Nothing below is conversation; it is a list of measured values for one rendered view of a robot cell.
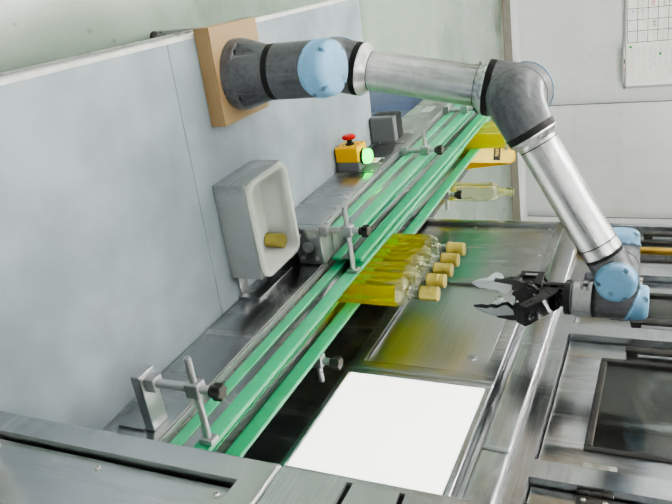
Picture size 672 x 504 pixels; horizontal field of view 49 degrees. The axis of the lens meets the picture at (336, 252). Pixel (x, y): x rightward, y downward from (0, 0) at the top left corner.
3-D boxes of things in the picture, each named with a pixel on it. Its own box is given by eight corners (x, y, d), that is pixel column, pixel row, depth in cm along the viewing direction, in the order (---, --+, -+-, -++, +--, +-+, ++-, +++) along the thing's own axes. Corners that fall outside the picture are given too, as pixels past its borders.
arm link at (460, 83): (294, 34, 156) (553, 69, 138) (323, 32, 169) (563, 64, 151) (290, 91, 161) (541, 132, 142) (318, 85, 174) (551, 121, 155)
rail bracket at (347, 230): (325, 272, 177) (372, 275, 172) (314, 208, 170) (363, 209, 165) (330, 267, 180) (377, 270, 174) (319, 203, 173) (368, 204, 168)
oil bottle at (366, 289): (325, 301, 179) (408, 308, 170) (322, 281, 177) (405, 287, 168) (334, 291, 184) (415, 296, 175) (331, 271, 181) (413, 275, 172)
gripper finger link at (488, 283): (476, 274, 168) (516, 284, 165) (470, 286, 163) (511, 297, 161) (479, 262, 167) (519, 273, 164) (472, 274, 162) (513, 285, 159)
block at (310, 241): (298, 264, 179) (323, 266, 176) (291, 229, 176) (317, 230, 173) (304, 258, 182) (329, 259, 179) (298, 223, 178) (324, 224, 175)
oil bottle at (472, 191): (437, 201, 257) (512, 202, 246) (436, 185, 256) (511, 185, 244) (442, 197, 262) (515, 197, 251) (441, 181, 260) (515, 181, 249)
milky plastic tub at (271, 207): (234, 278, 165) (267, 281, 161) (212, 185, 156) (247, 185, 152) (270, 246, 179) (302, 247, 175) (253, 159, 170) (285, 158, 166)
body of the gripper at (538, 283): (520, 298, 168) (574, 302, 163) (512, 317, 161) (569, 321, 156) (518, 269, 165) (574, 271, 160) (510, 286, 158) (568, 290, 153)
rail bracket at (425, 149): (398, 156, 222) (441, 156, 216) (396, 133, 219) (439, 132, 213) (403, 152, 225) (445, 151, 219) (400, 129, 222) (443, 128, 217)
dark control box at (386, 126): (370, 142, 234) (395, 142, 230) (367, 118, 231) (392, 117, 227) (379, 135, 240) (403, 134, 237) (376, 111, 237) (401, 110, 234)
